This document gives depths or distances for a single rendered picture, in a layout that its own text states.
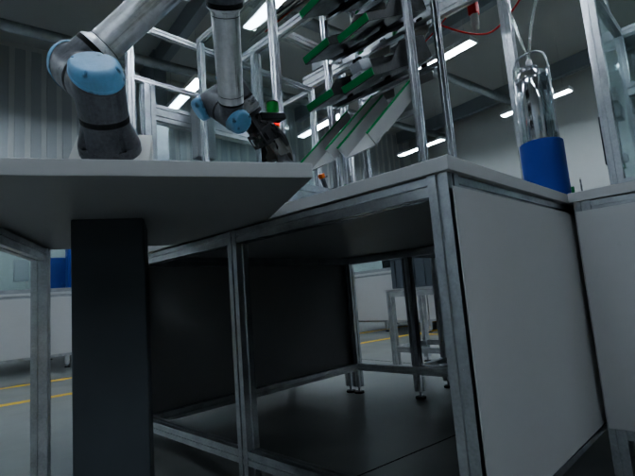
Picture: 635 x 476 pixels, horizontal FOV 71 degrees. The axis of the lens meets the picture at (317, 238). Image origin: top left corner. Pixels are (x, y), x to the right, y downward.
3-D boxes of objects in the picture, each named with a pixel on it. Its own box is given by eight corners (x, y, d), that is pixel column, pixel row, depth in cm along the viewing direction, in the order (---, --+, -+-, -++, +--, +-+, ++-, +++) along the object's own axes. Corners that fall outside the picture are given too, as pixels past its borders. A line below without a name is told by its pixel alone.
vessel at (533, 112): (554, 134, 165) (540, 38, 170) (515, 144, 175) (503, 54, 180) (566, 141, 175) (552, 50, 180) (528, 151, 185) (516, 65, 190)
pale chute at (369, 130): (377, 144, 117) (367, 131, 116) (346, 160, 128) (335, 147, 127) (420, 89, 131) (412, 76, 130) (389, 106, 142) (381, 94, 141)
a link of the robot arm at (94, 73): (88, 128, 104) (76, 70, 96) (67, 108, 112) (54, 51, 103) (138, 119, 111) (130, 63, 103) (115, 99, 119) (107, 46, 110)
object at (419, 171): (448, 168, 86) (446, 153, 86) (128, 258, 190) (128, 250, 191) (619, 218, 186) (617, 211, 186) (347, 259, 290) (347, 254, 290)
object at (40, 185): (-163, 174, 63) (-162, 154, 63) (30, 250, 148) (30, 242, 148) (313, 178, 85) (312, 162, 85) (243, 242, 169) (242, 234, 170)
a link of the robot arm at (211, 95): (203, 110, 137) (231, 91, 140) (185, 97, 143) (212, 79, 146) (213, 130, 143) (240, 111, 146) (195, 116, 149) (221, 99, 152)
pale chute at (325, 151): (334, 160, 128) (325, 148, 127) (309, 172, 139) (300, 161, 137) (380, 106, 142) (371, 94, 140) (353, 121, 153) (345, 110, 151)
